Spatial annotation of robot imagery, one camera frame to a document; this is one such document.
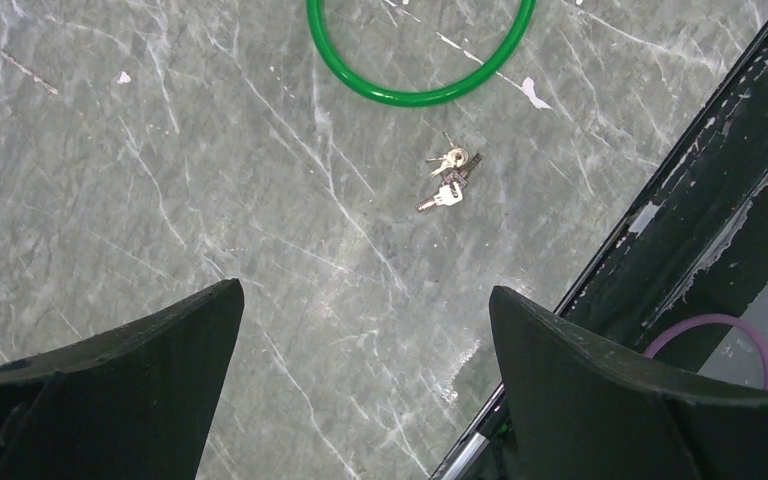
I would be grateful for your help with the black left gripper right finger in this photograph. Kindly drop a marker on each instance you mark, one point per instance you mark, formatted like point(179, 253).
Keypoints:
point(585, 407)

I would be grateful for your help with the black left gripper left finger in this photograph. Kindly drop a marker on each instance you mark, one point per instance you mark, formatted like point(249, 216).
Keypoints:
point(134, 402)

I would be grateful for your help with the silver key bunch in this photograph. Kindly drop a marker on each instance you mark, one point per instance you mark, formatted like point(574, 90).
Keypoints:
point(455, 168)

